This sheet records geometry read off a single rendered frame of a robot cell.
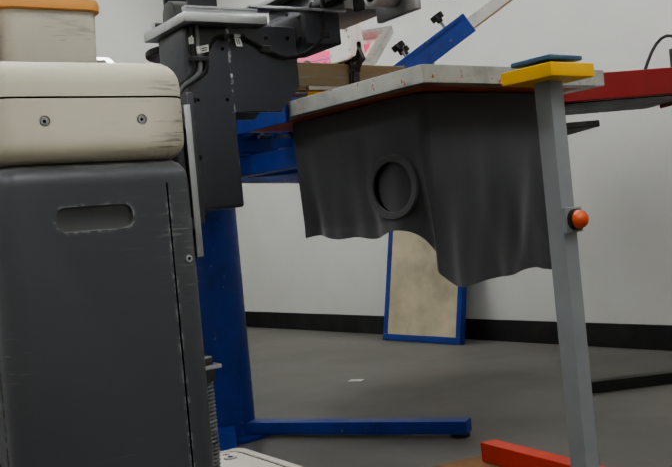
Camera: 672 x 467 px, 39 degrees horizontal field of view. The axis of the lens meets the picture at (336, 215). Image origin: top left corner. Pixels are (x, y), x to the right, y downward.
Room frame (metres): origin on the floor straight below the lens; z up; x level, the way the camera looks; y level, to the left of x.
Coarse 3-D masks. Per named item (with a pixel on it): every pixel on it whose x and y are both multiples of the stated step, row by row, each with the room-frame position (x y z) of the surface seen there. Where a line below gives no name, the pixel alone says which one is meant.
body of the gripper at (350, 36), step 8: (344, 32) 2.53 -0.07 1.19; (352, 32) 2.52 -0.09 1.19; (360, 32) 2.54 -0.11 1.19; (344, 40) 2.53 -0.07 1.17; (352, 40) 2.52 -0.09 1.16; (360, 40) 2.53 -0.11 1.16; (336, 48) 2.56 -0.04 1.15; (344, 48) 2.53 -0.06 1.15; (352, 48) 2.52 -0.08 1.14; (336, 56) 2.56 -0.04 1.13; (344, 56) 2.54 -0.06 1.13; (352, 56) 2.52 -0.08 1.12
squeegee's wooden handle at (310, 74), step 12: (300, 72) 2.45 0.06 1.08; (312, 72) 2.47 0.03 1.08; (324, 72) 2.50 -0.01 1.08; (336, 72) 2.52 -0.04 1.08; (348, 72) 2.55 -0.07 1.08; (360, 72) 2.57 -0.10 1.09; (372, 72) 2.60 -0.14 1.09; (384, 72) 2.62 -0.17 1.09; (300, 84) 2.45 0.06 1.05; (312, 84) 2.47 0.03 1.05; (324, 84) 2.50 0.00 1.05; (336, 84) 2.52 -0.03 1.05; (348, 84) 2.54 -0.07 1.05
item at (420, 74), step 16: (432, 64) 1.94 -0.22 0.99; (368, 80) 2.06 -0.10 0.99; (384, 80) 2.01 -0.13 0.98; (400, 80) 1.97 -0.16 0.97; (416, 80) 1.93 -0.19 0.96; (432, 80) 1.93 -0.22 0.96; (448, 80) 1.96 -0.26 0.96; (464, 80) 1.99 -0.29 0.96; (480, 80) 2.02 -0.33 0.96; (496, 80) 2.05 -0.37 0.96; (592, 80) 2.24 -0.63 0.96; (320, 96) 2.20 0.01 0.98; (336, 96) 2.15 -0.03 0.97; (352, 96) 2.10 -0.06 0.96; (368, 96) 2.06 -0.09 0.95; (288, 112) 2.30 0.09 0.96; (304, 112) 2.25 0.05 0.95
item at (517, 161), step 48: (432, 96) 2.05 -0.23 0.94; (480, 96) 2.14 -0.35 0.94; (528, 96) 2.23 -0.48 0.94; (432, 144) 2.04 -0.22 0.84; (480, 144) 2.13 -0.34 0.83; (528, 144) 2.23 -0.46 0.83; (432, 192) 2.05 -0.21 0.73; (480, 192) 2.13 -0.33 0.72; (528, 192) 2.24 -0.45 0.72; (480, 240) 2.13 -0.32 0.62; (528, 240) 2.24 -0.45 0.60
